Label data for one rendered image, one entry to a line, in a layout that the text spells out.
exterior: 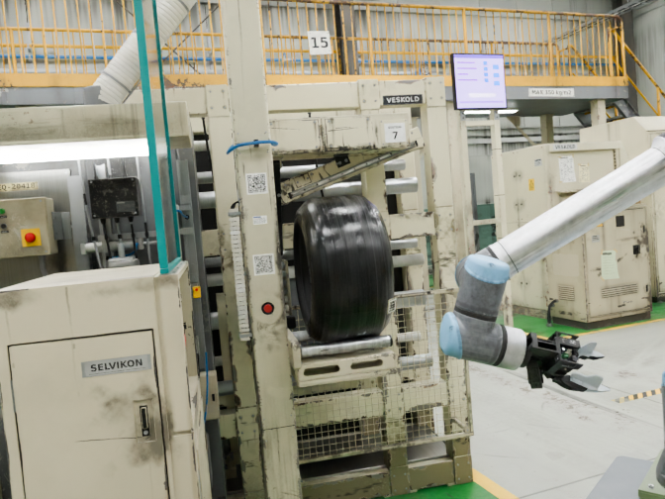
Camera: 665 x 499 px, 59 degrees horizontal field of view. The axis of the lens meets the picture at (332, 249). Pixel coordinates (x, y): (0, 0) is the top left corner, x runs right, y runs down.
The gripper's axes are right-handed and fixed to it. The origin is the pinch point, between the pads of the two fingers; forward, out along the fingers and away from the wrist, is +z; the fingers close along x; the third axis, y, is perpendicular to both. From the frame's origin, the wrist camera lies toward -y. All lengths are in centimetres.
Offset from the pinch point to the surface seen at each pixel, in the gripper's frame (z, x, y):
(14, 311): -127, -6, -18
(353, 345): -41, 39, -79
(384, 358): -29, 36, -79
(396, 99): -36, 165, -64
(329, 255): -58, 54, -51
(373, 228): -44, 67, -47
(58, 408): -114, -20, -30
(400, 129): -36, 129, -52
